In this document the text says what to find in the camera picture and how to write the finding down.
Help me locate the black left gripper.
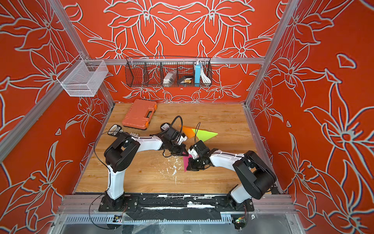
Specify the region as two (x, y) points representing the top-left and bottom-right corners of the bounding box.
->
(168, 142), (190, 157)

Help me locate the pink square paper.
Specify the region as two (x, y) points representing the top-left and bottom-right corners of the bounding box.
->
(183, 155), (192, 172)

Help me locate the orange square paper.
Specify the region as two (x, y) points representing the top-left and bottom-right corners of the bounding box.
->
(182, 126), (196, 138)

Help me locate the green square paper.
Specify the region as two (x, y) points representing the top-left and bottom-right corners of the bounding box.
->
(192, 129), (218, 142)

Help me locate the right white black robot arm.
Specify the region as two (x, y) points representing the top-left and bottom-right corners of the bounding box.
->
(187, 149), (277, 204)

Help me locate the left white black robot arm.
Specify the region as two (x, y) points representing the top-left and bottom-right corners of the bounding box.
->
(104, 133), (188, 200)

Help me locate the black round tape disc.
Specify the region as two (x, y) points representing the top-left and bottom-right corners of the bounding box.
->
(160, 122), (170, 132)

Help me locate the orange plastic tool case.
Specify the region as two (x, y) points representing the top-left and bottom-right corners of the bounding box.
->
(122, 99), (157, 130)

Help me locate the black small box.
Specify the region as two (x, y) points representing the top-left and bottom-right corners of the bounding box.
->
(177, 76), (194, 84)

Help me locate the clear plastic bag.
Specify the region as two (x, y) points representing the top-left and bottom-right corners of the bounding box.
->
(163, 70), (177, 87)

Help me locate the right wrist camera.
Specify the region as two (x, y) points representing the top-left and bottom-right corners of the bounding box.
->
(188, 140), (210, 159)

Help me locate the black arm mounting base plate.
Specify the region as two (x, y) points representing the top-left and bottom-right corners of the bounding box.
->
(98, 194), (254, 212)

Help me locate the white cable bundle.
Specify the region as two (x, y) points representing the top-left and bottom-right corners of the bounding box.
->
(200, 68), (211, 87)

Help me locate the black wire wall basket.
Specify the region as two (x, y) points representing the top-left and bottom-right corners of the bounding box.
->
(125, 56), (213, 88)

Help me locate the clear plastic wall bin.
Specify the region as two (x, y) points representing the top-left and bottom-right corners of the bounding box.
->
(57, 60), (108, 97)

